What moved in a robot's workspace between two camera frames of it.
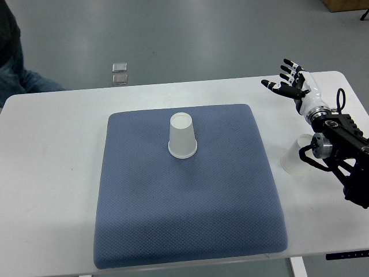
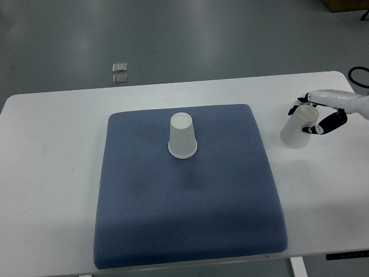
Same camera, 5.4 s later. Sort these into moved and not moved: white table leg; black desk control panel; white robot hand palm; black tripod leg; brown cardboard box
Moved: white robot hand palm
Not moved: white table leg; brown cardboard box; black tripod leg; black desk control panel
